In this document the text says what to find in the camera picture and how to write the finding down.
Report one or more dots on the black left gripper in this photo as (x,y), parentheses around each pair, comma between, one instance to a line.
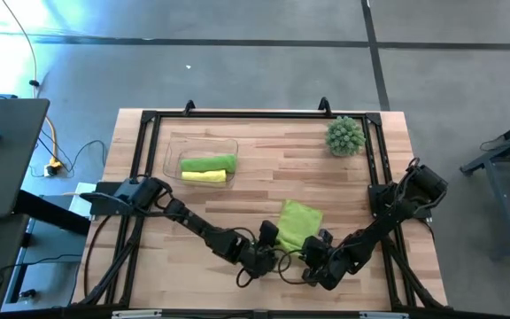
(255,259)

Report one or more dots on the yellow microfiber towel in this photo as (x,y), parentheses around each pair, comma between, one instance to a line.
(204,176)

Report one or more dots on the green artificial potted plant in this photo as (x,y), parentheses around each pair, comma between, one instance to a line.
(345,136)

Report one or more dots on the black frame bracket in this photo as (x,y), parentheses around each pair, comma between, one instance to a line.
(324,105)
(189,106)

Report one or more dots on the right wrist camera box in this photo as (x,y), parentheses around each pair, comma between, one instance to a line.
(325,236)

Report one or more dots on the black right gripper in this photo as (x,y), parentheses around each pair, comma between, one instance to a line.
(326,263)

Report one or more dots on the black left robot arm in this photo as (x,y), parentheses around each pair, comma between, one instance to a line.
(193,221)

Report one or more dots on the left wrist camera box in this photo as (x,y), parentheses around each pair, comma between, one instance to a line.
(268,232)

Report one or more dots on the yellow power plug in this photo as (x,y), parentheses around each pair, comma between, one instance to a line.
(53,168)

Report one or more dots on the fluffy green microfiber towel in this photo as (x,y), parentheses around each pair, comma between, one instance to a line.
(298,223)

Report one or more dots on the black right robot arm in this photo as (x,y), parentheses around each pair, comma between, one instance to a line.
(383,226)

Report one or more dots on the white label strip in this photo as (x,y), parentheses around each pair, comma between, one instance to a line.
(135,314)
(383,315)

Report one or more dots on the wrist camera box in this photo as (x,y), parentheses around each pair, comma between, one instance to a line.
(268,232)
(325,236)

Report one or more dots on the clear plastic basket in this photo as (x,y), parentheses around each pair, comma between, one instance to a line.
(171,150)

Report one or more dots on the smooth green microfiber towel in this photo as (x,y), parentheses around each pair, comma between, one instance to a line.
(208,163)

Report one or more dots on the black aluminium table frame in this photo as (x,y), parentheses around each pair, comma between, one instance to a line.
(259,114)

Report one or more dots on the dark grey desk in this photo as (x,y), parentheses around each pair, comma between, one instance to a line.
(7,155)

